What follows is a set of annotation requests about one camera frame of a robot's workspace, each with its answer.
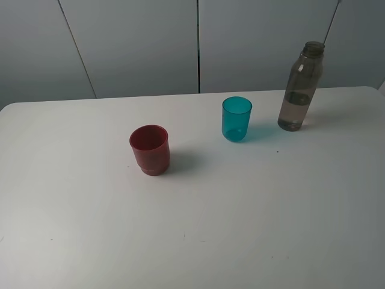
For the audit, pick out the teal transparent plastic cup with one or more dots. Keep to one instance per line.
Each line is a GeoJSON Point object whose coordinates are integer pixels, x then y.
{"type": "Point", "coordinates": [236, 113]}

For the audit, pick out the smoky transparent water bottle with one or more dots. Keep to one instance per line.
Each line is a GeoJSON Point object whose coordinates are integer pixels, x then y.
{"type": "Point", "coordinates": [302, 83]}

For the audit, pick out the red plastic cup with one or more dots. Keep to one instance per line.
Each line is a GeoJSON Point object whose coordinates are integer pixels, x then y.
{"type": "Point", "coordinates": [151, 149]}

